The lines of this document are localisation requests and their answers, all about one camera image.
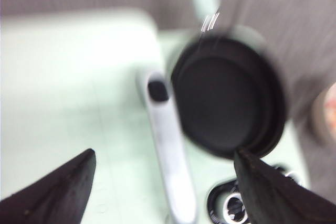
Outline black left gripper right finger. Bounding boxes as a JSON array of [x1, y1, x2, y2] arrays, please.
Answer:
[[234, 149, 335, 223]]

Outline beige ribbed bowl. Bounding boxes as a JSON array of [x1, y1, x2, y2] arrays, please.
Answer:
[[311, 82, 335, 148]]

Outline green breakfast maker lid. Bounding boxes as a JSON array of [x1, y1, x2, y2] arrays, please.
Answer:
[[1, 9, 198, 223]]

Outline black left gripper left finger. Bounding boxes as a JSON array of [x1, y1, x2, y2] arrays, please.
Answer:
[[1, 148, 96, 223]]

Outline black round frying pan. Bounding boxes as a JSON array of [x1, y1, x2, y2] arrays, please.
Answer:
[[170, 0, 287, 159]]

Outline green breakfast maker base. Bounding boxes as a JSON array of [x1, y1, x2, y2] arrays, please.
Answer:
[[170, 27, 310, 223]]

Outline left silver control knob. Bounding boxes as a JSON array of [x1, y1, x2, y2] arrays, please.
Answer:
[[206, 178, 250, 223]]

